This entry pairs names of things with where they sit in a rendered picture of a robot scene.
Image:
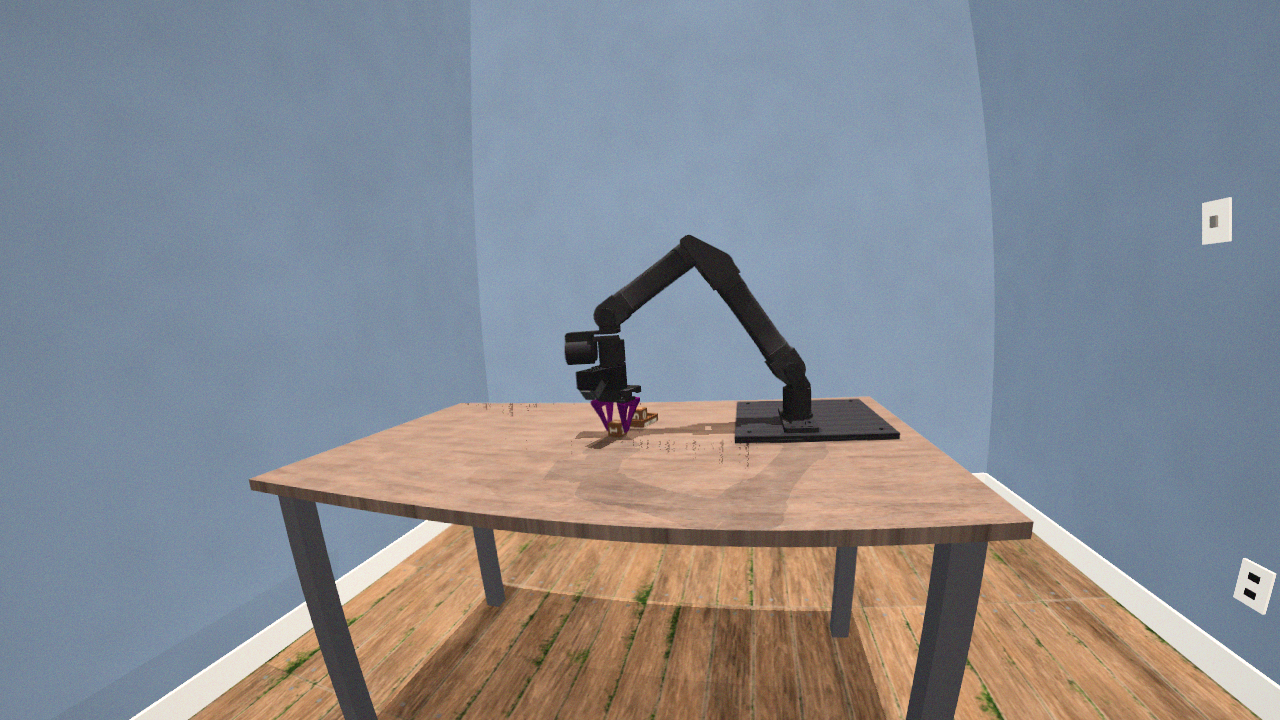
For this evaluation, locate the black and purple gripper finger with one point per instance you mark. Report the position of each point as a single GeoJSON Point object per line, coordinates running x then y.
{"type": "Point", "coordinates": [626, 417]}
{"type": "Point", "coordinates": [598, 408]}

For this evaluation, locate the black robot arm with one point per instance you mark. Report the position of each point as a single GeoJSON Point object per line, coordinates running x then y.
{"type": "Point", "coordinates": [717, 266]}

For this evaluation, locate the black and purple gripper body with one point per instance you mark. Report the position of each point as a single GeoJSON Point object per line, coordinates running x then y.
{"type": "Point", "coordinates": [622, 396]}

